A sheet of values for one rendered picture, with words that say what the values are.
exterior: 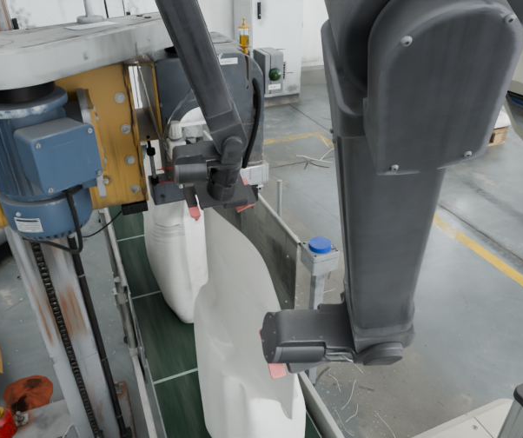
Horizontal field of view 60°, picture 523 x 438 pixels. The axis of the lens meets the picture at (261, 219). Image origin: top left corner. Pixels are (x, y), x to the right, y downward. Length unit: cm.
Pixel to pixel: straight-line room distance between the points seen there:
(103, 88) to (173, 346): 93
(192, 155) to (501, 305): 202
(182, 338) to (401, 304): 128
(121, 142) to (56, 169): 30
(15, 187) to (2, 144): 8
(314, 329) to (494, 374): 176
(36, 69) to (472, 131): 68
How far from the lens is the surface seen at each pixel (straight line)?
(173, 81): 102
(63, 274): 126
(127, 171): 107
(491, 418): 172
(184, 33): 71
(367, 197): 25
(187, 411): 145
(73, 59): 82
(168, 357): 159
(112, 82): 100
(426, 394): 205
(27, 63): 77
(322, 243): 123
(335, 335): 51
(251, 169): 114
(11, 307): 260
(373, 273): 34
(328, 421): 138
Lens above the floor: 155
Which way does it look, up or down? 32 degrees down
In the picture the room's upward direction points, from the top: straight up
